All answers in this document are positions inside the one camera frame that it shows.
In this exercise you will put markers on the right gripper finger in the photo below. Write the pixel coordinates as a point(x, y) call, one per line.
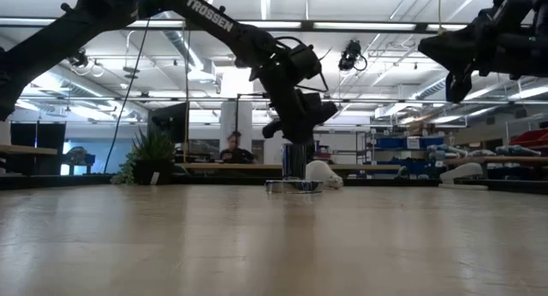
point(441, 50)

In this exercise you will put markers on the chrome lamp base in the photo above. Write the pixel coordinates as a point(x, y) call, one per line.
point(294, 163)

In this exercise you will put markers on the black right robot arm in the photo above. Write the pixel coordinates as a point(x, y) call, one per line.
point(526, 52)

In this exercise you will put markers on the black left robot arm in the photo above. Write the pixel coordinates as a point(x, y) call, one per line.
point(43, 43)

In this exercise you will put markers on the person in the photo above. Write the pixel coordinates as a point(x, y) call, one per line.
point(235, 152)

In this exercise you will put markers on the red bin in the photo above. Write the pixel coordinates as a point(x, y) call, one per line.
point(531, 138)

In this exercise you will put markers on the shelf with blue bins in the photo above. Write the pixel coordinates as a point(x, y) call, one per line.
point(406, 152)

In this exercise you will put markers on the wooden workbench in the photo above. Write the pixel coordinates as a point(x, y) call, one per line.
point(25, 150)
point(505, 161)

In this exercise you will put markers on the black monitor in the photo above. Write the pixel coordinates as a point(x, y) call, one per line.
point(169, 122)

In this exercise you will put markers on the green potted plant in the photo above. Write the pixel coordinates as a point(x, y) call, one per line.
point(147, 159)

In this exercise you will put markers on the black ceiling spotlight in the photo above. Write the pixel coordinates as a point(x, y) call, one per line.
point(79, 58)

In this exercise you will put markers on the black partition panels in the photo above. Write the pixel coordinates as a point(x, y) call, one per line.
point(38, 146)

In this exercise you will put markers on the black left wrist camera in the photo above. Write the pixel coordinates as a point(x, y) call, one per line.
point(305, 63)

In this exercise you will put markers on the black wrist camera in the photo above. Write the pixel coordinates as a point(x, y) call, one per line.
point(305, 63)
point(507, 9)

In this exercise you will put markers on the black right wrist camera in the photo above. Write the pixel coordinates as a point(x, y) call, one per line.
point(507, 9)

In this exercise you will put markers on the black camera on mount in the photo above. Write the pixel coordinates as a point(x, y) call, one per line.
point(351, 54)

